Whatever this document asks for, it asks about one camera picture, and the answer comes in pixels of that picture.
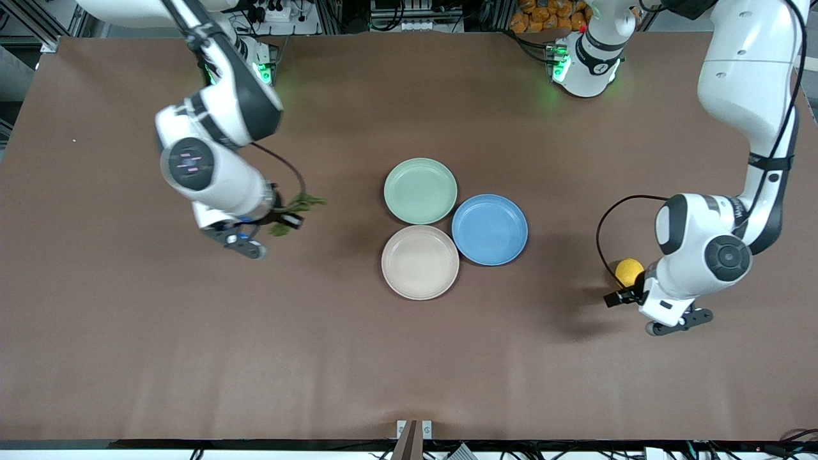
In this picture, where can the green round plate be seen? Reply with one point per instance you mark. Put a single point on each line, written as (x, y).
(420, 191)

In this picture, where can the bag of oranges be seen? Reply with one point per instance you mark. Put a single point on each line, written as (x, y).
(543, 16)

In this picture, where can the green lettuce leaf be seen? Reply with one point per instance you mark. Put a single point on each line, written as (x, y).
(307, 203)

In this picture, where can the yellow lemon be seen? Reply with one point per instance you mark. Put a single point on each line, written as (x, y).
(629, 273)

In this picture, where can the brown wedge post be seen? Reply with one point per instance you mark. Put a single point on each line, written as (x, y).
(409, 444)

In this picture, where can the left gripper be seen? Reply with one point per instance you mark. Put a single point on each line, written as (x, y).
(629, 295)

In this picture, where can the white power strip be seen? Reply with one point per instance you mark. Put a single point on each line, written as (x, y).
(281, 16)

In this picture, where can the aluminium frame profile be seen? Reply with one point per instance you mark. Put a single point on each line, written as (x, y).
(38, 19)

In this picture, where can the blue round plate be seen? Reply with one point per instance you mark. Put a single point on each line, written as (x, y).
(489, 230)

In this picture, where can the beige round plate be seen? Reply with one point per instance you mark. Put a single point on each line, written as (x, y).
(420, 262)

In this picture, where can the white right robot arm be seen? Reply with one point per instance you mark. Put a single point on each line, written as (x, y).
(236, 108)

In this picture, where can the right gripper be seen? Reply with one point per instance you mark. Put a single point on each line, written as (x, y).
(282, 216)

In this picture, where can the small metal table bracket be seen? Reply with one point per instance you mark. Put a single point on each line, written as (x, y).
(401, 429)

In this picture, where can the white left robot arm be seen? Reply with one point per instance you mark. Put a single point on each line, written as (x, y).
(748, 76)

